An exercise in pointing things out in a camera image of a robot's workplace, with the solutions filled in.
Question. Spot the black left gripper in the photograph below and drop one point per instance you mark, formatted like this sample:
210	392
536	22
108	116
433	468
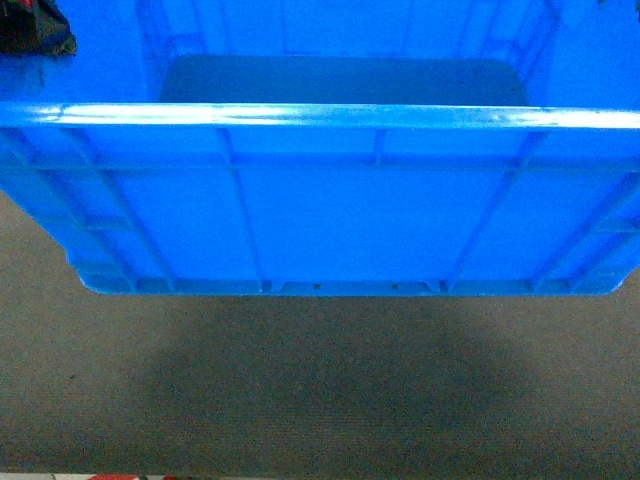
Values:
35	28

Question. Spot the large blue plastic crate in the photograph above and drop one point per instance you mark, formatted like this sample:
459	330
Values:
333	148

